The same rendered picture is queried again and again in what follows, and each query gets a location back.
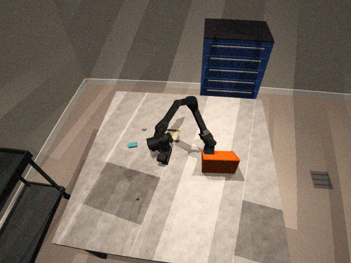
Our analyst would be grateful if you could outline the teal rectangular block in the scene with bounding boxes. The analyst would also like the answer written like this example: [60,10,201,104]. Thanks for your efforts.
[128,142,137,148]

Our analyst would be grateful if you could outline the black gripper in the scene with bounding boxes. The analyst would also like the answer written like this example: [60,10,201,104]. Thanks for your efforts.
[156,137,173,163]

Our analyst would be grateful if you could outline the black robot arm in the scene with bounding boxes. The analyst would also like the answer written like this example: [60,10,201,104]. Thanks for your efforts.
[146,96,217,155]

